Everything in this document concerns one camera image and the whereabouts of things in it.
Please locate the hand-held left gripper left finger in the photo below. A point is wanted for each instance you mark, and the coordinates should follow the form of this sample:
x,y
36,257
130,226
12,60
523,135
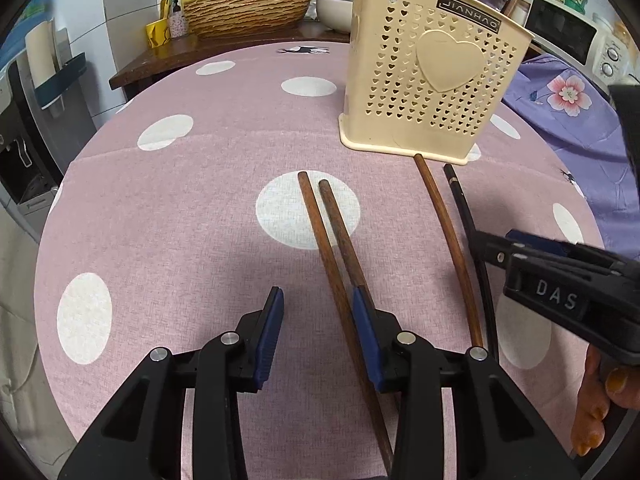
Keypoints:
x,y
270,330

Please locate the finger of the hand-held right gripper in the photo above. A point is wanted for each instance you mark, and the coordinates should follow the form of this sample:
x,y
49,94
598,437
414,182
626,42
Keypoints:
x,y
492,250
545,242

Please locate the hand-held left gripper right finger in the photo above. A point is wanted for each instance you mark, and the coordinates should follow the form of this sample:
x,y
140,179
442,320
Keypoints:
x,y
367,335

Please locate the black chopstick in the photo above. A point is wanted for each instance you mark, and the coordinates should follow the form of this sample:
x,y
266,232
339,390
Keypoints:
x,y
460,200

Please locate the cream plastic utensil holder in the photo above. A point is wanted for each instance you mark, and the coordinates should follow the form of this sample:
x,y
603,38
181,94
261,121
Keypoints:
x,y
400,60

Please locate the person's right hand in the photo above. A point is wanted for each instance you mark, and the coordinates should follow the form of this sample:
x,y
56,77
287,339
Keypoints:
x,y
590,410

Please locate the purple floral cloth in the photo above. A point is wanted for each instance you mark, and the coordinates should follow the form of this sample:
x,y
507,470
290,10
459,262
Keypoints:
x,y
575,135

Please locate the pink polka dot tablecloth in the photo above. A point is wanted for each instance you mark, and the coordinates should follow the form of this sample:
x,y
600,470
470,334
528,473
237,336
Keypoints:
x,y
175,210

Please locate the white microwave oven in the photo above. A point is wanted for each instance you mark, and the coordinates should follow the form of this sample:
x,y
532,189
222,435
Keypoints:
x,y
565,30

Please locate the beige hanging cloth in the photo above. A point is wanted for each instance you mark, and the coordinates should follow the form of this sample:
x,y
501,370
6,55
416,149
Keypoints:
x,y
25,400

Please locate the grey water dispenser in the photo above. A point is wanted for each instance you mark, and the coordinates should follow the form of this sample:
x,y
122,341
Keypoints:
x,y
30,170

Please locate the dark wooden counter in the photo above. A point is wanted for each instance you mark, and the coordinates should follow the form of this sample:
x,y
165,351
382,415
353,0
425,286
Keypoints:
x,y
165,57

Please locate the yellow cup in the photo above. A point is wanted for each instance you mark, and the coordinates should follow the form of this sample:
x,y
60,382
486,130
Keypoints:
x,y
157,35

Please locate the woven-pattern wash basin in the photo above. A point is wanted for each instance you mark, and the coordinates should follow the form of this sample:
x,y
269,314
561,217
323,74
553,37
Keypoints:
x,y
245,12

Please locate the small floral pump bottle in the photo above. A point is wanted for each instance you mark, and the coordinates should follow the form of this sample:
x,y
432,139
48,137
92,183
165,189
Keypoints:
x,y
178,22

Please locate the teal cup holder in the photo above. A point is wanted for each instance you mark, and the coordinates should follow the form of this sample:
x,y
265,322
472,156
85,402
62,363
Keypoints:
x,y
60,80

